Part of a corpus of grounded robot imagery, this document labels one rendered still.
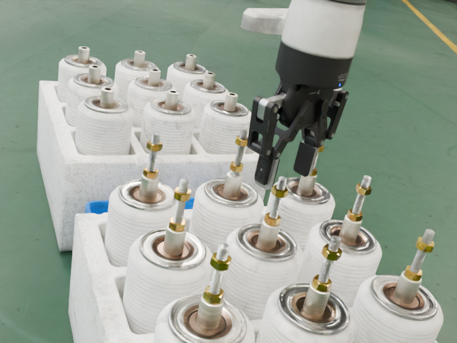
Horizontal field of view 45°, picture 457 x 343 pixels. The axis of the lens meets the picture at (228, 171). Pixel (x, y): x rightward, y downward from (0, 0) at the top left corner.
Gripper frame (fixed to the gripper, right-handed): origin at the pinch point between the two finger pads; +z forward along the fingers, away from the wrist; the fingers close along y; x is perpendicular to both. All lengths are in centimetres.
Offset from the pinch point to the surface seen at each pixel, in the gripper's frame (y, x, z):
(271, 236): -0.7, -0.9, 8.4
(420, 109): 163, 54, 35
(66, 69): 10, 64, 11
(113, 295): -15.6, 8.3, 17.2
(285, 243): 1.9, -1.5, 9.8
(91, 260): -14.1, 15.2, 17.2
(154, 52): 95, 139, 35
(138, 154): 9.1, 37.0, 17.2
